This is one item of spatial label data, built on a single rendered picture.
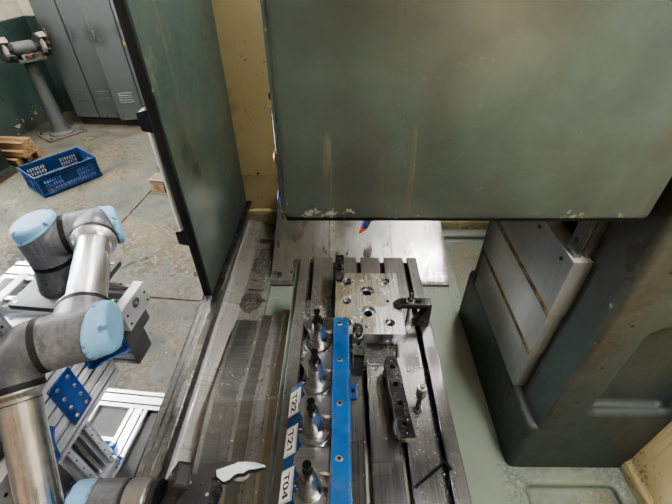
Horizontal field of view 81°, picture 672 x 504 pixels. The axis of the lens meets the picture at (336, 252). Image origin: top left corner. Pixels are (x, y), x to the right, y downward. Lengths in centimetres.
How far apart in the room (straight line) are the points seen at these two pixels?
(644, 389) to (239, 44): 193
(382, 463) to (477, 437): 51
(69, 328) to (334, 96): 69
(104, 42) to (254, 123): 387
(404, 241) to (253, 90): 105
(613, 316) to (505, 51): 62
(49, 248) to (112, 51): 462
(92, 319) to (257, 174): 145
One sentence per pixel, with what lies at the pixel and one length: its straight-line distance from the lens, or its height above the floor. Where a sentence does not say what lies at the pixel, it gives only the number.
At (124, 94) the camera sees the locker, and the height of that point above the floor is 44.
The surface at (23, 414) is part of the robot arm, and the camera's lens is 102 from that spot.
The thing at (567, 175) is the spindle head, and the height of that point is 168.
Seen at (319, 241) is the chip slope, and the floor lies 73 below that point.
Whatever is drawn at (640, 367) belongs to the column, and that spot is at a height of 112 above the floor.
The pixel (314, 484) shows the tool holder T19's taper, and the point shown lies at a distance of 76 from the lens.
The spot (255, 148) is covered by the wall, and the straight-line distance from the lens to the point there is 214.
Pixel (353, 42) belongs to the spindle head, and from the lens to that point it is 59.
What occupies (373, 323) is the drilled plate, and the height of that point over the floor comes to 99.
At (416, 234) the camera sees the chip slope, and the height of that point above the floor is 75.
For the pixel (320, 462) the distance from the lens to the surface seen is 84.
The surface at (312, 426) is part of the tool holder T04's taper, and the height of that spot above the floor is 127.
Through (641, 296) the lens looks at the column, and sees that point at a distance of 100.
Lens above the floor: 199
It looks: 39 degrees down
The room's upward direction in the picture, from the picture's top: straight up
